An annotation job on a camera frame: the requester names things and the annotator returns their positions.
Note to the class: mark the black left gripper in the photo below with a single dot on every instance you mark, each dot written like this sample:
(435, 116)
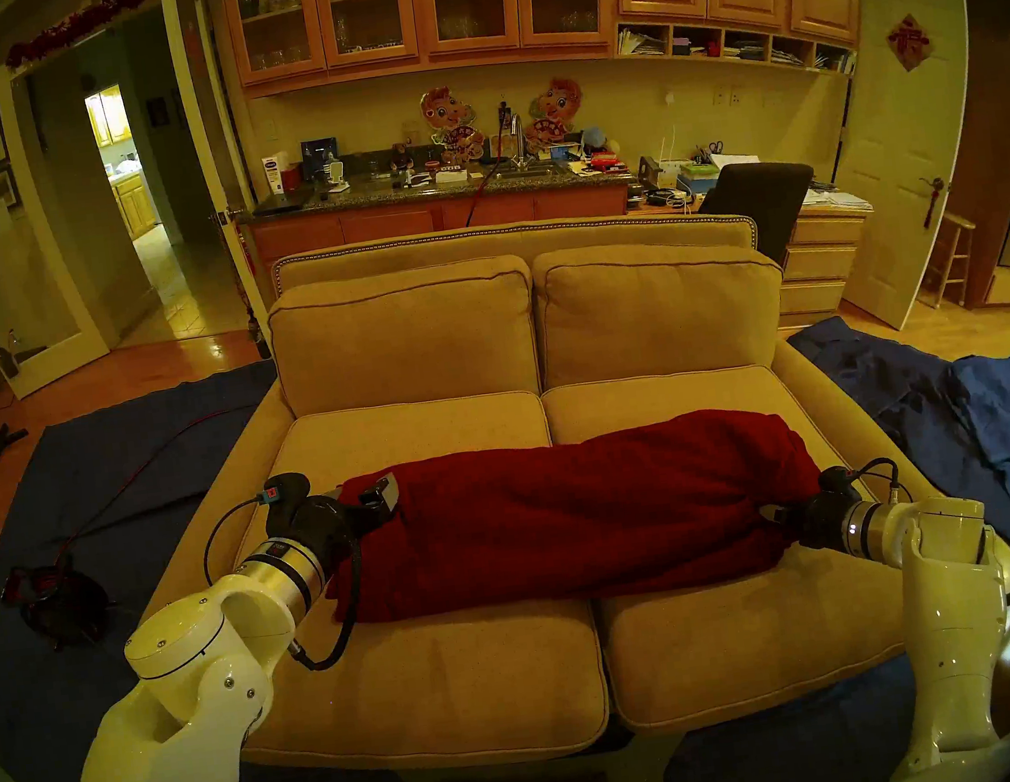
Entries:
(330, 528)

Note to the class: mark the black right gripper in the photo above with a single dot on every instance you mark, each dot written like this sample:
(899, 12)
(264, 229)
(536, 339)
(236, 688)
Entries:
(823, 521)

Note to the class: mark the red blanket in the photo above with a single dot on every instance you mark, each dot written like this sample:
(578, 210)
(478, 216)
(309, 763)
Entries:
(573, 514)

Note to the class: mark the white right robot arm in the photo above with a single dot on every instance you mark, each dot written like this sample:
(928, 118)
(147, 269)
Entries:
(952, 615)

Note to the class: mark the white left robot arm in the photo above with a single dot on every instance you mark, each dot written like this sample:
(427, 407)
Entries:
(178, 703)

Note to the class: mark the tan sofa back cushion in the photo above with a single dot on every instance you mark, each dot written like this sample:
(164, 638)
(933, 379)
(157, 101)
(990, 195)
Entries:
(404, 338)
(659, 314)

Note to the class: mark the dark blue floor cloth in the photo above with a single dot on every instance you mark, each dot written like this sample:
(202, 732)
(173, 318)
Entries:
(114, 457)
(923, 401)
(782, 752)

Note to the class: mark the wooden drawer desk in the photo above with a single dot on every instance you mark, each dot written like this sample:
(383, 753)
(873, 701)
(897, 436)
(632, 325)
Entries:
(817, 264)

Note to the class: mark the granite top kitchen counter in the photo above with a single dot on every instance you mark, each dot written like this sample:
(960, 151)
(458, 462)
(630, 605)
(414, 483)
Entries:
(413, 221)

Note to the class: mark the tan fabric sofa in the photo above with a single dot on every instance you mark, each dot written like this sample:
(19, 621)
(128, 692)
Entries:
(506, 245)

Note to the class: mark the black laptop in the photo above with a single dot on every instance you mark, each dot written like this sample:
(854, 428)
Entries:
(282, 203)

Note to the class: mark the black office chair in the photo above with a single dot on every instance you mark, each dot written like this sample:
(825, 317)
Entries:
(764, 197)

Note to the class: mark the black red floor device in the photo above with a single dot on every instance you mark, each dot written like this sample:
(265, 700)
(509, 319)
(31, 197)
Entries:
(58, 604)

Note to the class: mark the white paper stack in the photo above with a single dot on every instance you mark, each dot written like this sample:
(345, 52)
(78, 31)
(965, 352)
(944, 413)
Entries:
(837, 200)

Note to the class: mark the white glass french door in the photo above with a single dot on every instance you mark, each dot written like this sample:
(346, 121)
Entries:
(59, 371)

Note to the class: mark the white blue carton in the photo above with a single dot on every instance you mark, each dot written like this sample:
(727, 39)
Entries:
(273, 175)

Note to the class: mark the wooden stool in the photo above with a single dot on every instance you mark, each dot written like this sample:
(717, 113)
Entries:
(957, 223)

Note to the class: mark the dark blue box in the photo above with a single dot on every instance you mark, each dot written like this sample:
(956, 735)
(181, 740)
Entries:
(320, 155)

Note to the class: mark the white router with antennas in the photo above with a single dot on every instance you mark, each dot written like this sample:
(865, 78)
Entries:
(672, 172)

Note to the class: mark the wooden kitchen base cabinet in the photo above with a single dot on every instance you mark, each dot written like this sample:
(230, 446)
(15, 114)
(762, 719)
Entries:
(135, 206)

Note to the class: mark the white panel door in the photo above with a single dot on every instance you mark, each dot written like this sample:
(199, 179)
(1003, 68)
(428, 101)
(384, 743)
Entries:
(896, 169)

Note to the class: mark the chrome kitchen faucet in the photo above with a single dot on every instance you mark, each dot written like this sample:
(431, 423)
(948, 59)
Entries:
(519, 135)

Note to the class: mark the blue plush ball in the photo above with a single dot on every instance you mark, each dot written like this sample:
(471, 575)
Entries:
(594, 140)

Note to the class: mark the open wooden cubby shelf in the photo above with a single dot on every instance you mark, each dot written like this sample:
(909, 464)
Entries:
(737, 38)

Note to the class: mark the red fu door ornament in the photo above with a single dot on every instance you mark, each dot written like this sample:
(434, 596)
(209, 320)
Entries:
(910, 42)

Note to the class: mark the red tinsel garland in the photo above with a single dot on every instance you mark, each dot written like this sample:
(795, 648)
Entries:
(78, 25)

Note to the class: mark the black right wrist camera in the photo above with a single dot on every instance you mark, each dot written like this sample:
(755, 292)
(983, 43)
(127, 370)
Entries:
(834, 478)

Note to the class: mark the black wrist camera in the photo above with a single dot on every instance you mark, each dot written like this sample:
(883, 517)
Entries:
(834, 478)
(288, 487)

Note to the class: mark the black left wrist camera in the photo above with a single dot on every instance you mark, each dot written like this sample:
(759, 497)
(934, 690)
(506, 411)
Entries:
(288, 487)

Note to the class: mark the cartoon figure wall decoration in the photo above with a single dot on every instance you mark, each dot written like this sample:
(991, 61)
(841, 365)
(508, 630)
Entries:
(554, 108)
(449, 120)

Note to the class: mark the glass door wall cabinet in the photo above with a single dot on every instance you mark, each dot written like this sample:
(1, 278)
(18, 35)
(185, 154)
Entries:
(474, 40)

